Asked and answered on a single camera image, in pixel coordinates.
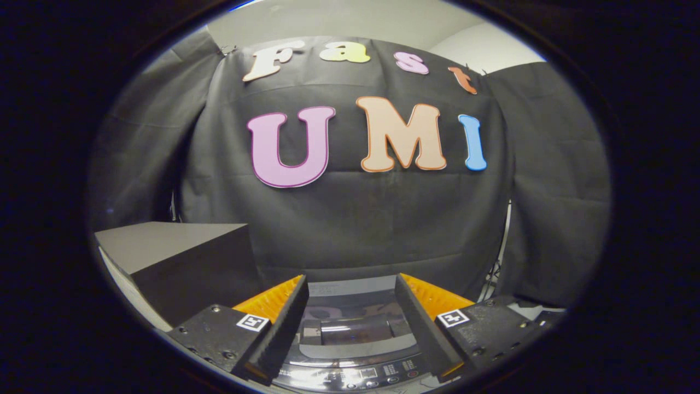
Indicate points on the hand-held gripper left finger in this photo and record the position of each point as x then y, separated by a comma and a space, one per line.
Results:
284, 334

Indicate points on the grey top-load washing machine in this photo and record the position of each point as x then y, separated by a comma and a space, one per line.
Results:
355, 375

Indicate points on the black box on floor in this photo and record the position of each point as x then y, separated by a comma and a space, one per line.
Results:
552, 318

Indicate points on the black light stand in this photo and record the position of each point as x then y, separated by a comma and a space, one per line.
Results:
499, 257

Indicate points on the black backdrop cloth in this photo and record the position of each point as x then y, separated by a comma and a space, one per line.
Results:
355, 219

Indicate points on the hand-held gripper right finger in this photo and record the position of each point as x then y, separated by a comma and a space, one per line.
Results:
424, 334

